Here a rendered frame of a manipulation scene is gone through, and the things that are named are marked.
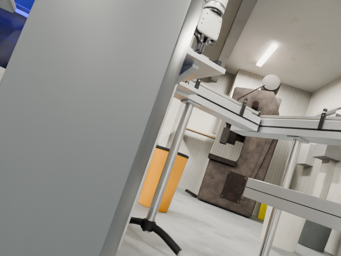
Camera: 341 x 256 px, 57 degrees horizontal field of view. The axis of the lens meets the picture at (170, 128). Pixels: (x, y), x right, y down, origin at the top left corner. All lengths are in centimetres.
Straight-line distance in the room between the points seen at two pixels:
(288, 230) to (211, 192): 292
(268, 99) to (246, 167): 149
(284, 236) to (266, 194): 204
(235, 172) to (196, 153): 227
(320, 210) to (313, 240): 366
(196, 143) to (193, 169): 71
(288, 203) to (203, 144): 691
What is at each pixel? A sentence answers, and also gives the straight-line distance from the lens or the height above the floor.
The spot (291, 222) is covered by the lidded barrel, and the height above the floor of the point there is 31.
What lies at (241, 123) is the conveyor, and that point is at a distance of 196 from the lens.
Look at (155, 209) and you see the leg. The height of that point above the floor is 21.
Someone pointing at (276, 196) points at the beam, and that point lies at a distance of 185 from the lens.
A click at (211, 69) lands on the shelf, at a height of 86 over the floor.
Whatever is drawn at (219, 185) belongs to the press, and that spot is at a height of 43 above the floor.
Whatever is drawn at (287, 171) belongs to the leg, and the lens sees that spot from 187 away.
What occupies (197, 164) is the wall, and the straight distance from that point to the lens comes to 856.
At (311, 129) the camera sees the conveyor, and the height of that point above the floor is 88.
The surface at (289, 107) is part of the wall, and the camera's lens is 869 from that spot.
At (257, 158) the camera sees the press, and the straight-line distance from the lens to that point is 658.
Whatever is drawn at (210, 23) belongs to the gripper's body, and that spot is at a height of 102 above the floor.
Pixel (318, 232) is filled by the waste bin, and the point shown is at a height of 26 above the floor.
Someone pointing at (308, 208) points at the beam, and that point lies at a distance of 172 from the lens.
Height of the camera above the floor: 45
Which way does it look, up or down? 7 degrees up
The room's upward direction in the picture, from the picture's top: 19 degrees clockwise
